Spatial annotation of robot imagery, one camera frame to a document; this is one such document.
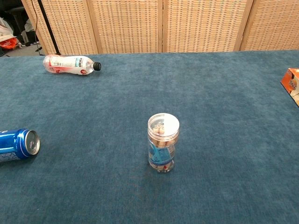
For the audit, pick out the orange snack box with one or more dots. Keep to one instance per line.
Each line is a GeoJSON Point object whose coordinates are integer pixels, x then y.
{"type": "Point", "coordinates": [290, 81]}

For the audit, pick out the wicker folding screen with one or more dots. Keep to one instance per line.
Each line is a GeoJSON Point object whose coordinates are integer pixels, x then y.
{"type": "Point", "coordinates": [191, 23]}

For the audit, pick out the blue soda can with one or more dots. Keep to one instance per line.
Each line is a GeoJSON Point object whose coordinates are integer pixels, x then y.
{"type": "Point", "coordinates": [14, 145]}

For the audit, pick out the black tripod stand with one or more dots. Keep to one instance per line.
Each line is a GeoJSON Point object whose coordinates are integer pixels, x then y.
{"type": "Point", "coordinates": [47, 25]}

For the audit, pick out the clear bottle red label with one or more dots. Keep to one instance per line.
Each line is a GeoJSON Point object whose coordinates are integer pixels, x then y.
{"type": "Point", "coordinates": [67, 64]}

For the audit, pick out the clear plastic snack jar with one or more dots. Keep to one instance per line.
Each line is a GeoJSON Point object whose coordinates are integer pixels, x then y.
{"type": "Point", "coordinates": [163, 149]}

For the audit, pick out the orange plastic bag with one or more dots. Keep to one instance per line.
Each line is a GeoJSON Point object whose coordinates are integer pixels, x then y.
{"type": "Point", "coordinates": [8, 43]}

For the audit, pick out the black office chair base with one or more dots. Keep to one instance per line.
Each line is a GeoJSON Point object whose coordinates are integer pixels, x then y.
{"type": "Point", "coordinates": [14, 14]}

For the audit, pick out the blue carpet table mat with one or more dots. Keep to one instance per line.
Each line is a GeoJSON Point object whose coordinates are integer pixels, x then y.
{"type": "Point", "coordinates": [210, 140]}

